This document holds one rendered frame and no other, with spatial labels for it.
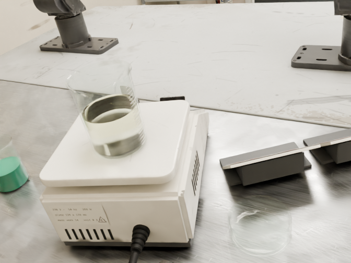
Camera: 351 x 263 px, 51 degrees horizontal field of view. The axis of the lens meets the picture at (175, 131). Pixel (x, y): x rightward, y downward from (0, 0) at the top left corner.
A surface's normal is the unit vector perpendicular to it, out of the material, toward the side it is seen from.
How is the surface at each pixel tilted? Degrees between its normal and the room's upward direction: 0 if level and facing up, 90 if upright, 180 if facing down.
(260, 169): 90
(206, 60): 0
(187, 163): 0
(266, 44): 0
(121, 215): 90
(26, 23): 90
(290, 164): 90
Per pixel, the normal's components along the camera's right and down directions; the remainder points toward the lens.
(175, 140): -0.17, -0.82
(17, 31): 0.85, 0.15
